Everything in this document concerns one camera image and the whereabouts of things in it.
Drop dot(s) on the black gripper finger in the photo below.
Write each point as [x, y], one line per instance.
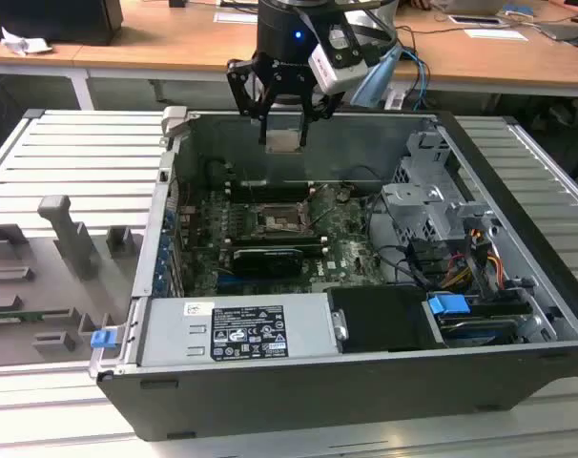
[236, 81]
[305, 129]

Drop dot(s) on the silver CPU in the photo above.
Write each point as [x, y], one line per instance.
[284, 140]

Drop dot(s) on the black RAM slot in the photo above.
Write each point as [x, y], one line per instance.
[274, 236]
[279, 244]
[270, 187]

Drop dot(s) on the CPU socket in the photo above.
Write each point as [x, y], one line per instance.
[277, 222]

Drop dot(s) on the blue expansion slot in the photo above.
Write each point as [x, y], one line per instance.
[229, 277]

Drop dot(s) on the white paper sheet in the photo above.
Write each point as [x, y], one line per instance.
[234, 17]
[496, 35]

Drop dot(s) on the grey case latch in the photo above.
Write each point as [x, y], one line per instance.
[174, 119]

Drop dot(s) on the wooden desk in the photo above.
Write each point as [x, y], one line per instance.
[174, 43]

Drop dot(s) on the round coin cell battery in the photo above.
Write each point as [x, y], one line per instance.
[344, 193]

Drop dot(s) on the silver metal drive cage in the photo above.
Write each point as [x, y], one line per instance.
[413, 200]

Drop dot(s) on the green motherboard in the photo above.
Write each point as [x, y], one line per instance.
[346, 257]

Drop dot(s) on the black graphics card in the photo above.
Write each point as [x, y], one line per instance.
[267, 262]

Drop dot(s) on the black box on desk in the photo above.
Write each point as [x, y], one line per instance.
[55, 19]

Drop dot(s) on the white framed tablet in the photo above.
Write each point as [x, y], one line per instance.
[475, 20]

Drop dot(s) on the black plastic shroud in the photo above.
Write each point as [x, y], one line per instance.
[379, 319]

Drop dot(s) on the crumpled white paper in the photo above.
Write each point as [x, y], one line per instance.
[24, 43]

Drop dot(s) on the hard disk in blue carrier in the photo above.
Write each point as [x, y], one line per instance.
[446, 305]

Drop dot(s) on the grey power supply unit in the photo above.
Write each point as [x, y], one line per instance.
[174, 334]

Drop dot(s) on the black open PC case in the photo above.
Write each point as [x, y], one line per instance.
[317, 396]

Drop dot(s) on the grey laptop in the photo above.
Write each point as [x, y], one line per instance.
[563, 31]

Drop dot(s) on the grey parts rack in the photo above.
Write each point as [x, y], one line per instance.
[41, 286]

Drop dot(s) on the blue plastic latch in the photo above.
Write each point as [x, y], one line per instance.
[103, 339]

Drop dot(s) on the green RAM stick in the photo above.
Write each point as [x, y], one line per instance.
[26, 316]

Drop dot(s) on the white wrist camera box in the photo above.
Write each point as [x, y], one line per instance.
[339, 71]

